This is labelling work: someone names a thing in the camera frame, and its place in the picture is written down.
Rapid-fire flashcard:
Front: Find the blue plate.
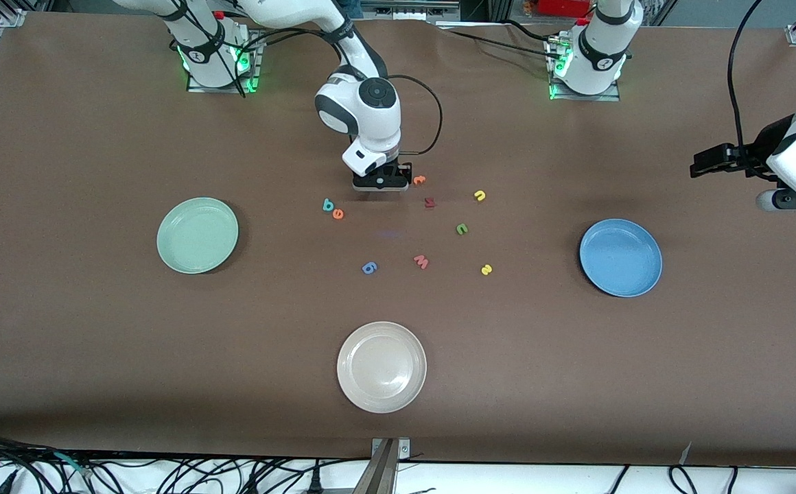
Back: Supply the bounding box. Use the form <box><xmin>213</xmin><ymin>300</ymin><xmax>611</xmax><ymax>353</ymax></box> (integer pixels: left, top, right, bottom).
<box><xmin>579</xmin><ymin>218</ymin><xmax>664</xmax><ymax>298</ymax></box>

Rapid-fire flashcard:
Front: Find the beige plate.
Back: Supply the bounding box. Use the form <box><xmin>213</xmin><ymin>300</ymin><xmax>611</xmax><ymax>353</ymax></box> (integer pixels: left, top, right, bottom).
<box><xmin>336</xmin><ymin>321</ymin><xmax>428</xmax><ymax>414</ymax></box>

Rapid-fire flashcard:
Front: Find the light green plate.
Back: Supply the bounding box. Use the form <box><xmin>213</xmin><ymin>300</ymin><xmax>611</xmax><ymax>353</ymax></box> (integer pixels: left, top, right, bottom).
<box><xmin>156</xmin><ymin>197</ymin><xmax>240</xmax><ymax>275</ymax></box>

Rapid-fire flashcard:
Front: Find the red box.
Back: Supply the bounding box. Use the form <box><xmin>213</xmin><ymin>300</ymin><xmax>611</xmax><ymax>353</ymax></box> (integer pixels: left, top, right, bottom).
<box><xmin>537</xmin><ymin>0</ymin><xmax>592</xmax><ymax>19</ymax></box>

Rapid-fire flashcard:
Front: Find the brown table cover sheet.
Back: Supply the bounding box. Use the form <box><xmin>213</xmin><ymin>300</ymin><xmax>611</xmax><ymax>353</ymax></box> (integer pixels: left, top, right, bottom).
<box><xmin>0</xmin><ymin>10</ymin><xmax>796</xmax><ymax>469</ymax></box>

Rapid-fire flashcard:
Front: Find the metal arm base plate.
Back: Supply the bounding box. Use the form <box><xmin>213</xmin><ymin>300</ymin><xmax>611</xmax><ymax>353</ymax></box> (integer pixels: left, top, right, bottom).
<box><xmin>187</xmin><ymin>29</ymin><xmax>262</xmax><ymax>93</ymax></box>
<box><xmin>547</xmin><ymin>34</ymin><xmax>622</xmax><ymax>102</ymax></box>

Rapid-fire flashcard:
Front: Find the teal cable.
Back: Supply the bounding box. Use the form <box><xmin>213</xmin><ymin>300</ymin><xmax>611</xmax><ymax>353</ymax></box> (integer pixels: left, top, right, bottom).
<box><xmin>54</xmin><ymin>451</ymin><xmax>91</xmax><ymax>478</ymax></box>

